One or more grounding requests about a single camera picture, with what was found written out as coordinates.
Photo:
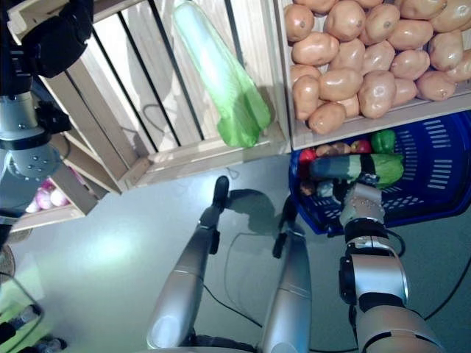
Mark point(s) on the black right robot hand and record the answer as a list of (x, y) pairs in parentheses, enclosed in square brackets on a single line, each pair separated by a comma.
[(362, 173)]

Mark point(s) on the blue plastic shopping basket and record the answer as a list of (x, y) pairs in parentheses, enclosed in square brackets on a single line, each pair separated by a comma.
[(434, 176)]

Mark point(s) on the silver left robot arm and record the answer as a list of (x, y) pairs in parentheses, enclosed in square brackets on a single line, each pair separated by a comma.
[(22, 121)]

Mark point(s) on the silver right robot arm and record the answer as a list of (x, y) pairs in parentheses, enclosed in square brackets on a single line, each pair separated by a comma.
[(375, 279)]

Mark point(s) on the red apple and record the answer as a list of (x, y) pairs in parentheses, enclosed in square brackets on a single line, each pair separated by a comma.
[(360, 147)]

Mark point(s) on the tan potato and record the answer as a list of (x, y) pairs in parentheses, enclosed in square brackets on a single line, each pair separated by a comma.
[(379, 57), (352, 55), (445, 51), (410, 35), (326, 117), (307, 187), (452, 16), (463, 68), (375, 93), (315, 48), (325, 150), (419, 7), (410, 64), (346, 20), (305, 93), (404, 90), (436, 86), (299, 22), (382, 22), (340, 84), (342, 148), (316, 5), (349, 105)]

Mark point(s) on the green bell pepper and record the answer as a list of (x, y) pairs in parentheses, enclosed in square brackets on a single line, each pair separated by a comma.
[(382, 141)]

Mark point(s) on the wooden potato crate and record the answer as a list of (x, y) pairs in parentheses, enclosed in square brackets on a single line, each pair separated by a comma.
[(386, 123)]

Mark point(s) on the silver right robot leg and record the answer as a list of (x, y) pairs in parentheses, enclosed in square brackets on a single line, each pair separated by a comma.
[(290, 287)]

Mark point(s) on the silver robot leg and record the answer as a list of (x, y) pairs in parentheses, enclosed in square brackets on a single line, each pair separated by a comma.
[(184, 279), (290, 287)]

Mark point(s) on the wooden cabbage crate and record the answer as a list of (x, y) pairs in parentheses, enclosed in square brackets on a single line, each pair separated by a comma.
[(221, 156)]

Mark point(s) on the silver left robot leg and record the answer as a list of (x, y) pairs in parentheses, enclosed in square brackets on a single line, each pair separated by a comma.
[(184, 279)]

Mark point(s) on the purple white turnip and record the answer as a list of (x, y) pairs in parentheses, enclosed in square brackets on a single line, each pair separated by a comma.
[(59, 198), (46, 187)]

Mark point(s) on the wooden turnip crate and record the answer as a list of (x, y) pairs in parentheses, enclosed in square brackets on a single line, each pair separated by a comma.
[(51, 217)]

